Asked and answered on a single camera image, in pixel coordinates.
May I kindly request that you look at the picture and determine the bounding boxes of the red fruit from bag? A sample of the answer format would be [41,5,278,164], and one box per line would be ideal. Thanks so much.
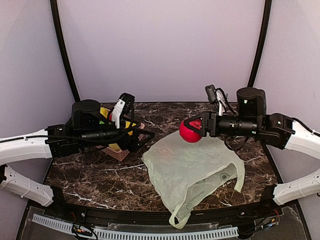
[179,119,202,143]

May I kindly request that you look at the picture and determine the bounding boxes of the light green plastic bag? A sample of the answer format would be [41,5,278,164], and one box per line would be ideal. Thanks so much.
[142,131,245,229]

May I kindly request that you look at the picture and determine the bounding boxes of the large yellow fruit from bag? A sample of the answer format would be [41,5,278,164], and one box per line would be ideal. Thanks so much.
[99,107,109,124]

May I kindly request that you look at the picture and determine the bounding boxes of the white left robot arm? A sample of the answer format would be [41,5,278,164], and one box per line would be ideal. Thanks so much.
[0,93,155,218]

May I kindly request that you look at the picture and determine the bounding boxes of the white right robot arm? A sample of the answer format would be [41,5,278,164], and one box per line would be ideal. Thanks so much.
[179,85,320,159]

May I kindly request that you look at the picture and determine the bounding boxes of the yellow toy bananas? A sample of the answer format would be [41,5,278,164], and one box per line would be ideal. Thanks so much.
[108,143,122,152]

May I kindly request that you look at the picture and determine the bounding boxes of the pink plastic basket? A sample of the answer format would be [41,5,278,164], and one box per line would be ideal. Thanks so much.
[95,116,145,162]

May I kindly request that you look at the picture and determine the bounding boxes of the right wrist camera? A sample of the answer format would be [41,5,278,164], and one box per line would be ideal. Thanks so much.
[204,84,228,116]

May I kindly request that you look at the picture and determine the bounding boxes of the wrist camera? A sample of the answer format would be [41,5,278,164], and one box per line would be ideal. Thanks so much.
[111,92,135,129]
[204,84,228,116]

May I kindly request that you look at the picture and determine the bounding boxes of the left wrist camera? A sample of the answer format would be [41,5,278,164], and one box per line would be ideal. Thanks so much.
[111,92,135,129]

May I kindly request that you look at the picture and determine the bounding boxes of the black front rail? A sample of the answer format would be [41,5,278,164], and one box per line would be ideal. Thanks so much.
[45,201,283,229]

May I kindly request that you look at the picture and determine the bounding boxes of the white slotted cable duct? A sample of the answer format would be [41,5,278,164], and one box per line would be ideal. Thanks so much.
[31,213,239,240]

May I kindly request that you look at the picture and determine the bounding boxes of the right black frame post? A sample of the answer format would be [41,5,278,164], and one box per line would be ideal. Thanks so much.
[247,0,272,88]

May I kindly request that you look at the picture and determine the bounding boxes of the black frame post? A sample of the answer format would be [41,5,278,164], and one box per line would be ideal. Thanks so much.
[247,0,272,88]
[49,0,81,102]

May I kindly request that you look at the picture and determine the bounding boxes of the left black frame post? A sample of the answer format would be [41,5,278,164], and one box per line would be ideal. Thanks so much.
[49,0,81,102]

